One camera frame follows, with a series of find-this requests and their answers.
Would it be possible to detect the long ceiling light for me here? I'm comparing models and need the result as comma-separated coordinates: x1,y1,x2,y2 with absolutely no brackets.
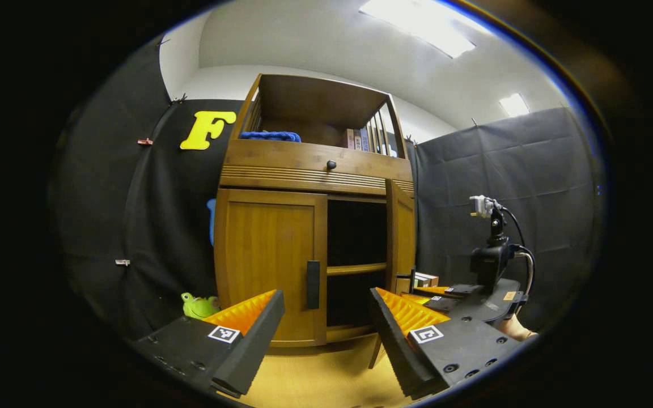
359,0,477,59

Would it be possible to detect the black backdrop cloth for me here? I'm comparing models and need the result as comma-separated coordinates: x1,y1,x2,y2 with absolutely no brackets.
49,37,605,341

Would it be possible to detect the black door handle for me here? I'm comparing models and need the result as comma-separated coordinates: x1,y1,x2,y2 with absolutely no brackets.
306,260,321,310
396,266,417,294

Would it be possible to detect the inner wooden cabinet shelf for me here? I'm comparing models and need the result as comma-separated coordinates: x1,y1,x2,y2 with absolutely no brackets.
326,262,388,277

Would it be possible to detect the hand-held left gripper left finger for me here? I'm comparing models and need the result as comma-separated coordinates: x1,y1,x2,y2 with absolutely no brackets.
134,289,286,399

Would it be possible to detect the wooden shoe cabinet door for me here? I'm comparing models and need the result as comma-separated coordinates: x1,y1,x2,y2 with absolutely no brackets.
368,179,417,369
214,188,328,347

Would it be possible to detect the wooden cabinet drawer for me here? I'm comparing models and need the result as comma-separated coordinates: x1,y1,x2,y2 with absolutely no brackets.
219,139,415,196

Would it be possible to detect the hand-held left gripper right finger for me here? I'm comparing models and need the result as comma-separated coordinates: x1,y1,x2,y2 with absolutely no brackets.
368,287,523,400

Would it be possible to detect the blue cloth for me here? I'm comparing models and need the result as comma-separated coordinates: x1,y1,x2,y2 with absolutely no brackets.
239,131,302,143

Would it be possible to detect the wooden double-door shoe cabinet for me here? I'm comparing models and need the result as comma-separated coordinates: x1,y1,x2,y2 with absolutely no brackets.
213,74,418,369

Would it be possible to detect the small ceiling light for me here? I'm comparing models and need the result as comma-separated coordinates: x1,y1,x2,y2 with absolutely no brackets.
499,93,530,118

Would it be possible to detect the green frog toy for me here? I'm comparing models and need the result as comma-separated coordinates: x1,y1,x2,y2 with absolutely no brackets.
181,292,221,320

